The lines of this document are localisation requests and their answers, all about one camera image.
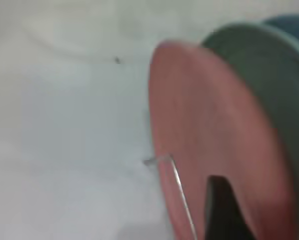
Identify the pink round plate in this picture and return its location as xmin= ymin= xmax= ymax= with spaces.
xmin=148 ymin=39 xmax=299 ymax=240

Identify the mint green plate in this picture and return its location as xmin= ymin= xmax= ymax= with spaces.
xmin=200 ymin=21 xmax=299 ymax=240

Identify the blue plate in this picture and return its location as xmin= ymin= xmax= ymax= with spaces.
xmin=261 ymin=14 xmax=299 ymax=53

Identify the silver wire plate rack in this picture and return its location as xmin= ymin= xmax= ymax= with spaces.
xmin=143 ymin=152 xmax=199 ymax=240

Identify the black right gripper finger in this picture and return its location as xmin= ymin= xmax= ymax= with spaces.
xmin=204 ymin=174 xmax=255 ymax=240

